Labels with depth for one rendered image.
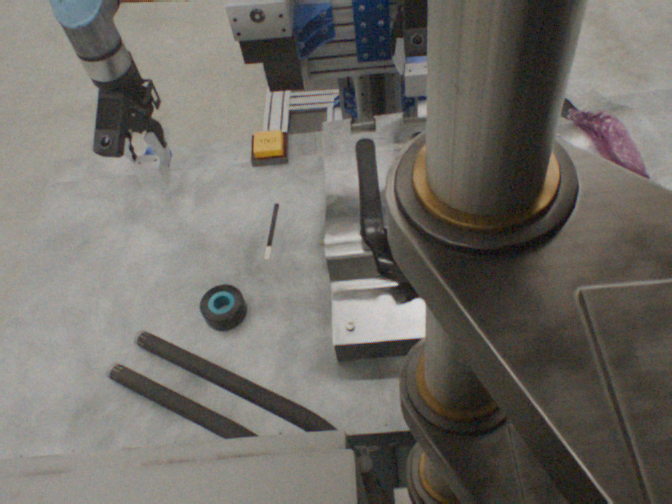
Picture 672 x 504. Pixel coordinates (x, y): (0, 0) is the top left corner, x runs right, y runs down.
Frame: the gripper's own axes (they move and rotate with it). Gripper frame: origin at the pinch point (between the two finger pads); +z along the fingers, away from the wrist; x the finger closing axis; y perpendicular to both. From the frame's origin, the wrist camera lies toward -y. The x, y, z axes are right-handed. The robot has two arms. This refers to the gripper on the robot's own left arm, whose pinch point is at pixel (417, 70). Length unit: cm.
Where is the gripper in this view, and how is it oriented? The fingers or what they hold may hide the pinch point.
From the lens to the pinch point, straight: 135.2
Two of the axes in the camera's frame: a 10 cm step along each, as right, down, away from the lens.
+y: 0.4, -8.2, 5.8
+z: 1.2, 5.8, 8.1
